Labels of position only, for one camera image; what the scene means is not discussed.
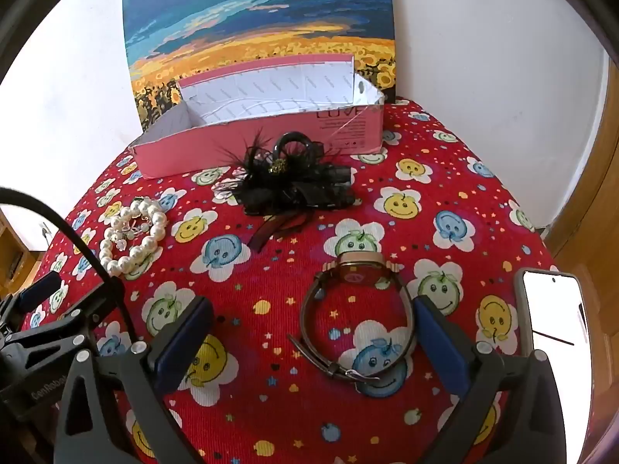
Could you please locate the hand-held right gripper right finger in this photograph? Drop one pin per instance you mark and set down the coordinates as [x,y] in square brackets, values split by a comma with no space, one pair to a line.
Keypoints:
[437,343]

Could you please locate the sunflower field painting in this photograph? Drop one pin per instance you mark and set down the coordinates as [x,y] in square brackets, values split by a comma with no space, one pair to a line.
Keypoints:
[242,24]

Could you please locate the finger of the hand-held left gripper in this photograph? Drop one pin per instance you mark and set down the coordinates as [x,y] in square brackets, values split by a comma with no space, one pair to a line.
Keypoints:
[92,309]
[39,290]

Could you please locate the wooden cabinet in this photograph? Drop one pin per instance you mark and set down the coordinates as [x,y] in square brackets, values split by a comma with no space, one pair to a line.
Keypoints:
[14,251]

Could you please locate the wooden door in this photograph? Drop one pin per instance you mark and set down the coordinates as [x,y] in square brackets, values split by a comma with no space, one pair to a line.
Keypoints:
[599,193]

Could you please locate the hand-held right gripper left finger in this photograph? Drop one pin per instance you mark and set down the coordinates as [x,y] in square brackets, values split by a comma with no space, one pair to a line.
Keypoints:
[183,333]

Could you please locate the red smiley flower cloth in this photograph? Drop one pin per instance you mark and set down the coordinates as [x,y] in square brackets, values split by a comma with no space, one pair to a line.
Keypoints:
[290,261]

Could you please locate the black feather hair accessory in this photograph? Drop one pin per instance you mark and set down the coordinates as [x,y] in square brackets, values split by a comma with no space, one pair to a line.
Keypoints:
[271,193]

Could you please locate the white smartphone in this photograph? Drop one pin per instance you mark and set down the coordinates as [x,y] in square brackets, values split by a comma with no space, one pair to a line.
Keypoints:
[556,309]

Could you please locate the pink cardboard box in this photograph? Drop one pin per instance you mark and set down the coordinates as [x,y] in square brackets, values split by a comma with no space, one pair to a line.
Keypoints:
[232,150]

